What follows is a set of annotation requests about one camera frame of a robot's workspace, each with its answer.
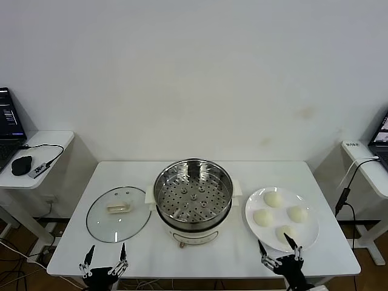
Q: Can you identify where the stainless steel steamer basket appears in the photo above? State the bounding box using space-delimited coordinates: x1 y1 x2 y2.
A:
144 157 243 224

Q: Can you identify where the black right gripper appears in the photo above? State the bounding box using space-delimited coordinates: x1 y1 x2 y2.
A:
257 232 307 288

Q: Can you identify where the white side table with mouse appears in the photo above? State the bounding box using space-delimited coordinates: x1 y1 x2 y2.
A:
0 130 75 255

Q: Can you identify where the cream electric cooker pot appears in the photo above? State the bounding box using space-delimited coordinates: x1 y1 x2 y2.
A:
145 193 240 250

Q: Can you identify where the white steamed baozi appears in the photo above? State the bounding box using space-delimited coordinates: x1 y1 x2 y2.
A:
286 205 309 224
252 209 274 227
263 190 283 209
275 224 296 244

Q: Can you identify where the white round plate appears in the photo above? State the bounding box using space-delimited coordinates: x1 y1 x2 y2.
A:
244 187 320 253

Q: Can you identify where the grey usb hub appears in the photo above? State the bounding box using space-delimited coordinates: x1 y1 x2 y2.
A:
27 162 52 179

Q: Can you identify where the laptop showing camera views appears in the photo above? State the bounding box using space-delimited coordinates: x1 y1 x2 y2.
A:
367 110 388 170

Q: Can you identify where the black computer mouse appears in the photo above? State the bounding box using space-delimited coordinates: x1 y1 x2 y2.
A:
11 155 33 176

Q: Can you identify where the black cable with adapter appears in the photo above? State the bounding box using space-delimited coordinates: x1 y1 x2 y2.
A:
335 158 380 252

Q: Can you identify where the black floor cable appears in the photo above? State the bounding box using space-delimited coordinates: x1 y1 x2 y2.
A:
0 236 34 291

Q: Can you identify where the black laptop with dark screen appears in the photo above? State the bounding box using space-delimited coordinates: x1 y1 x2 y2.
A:
0 87 28 173

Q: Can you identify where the white side table with label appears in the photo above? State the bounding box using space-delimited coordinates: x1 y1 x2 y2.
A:
341 139 388 266

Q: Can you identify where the round glass pot lid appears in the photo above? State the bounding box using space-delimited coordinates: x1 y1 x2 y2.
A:
85 186 152 243

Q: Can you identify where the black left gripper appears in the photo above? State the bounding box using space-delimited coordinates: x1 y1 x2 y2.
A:
78 242 130 291

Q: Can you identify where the white laptop cable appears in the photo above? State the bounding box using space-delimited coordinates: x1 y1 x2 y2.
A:
338 156 380 190

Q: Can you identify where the black hub cable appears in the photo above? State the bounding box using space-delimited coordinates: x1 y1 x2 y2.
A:
19 143 65 167

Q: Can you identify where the white floor cable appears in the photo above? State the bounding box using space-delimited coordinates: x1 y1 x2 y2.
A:
0 239 46 269

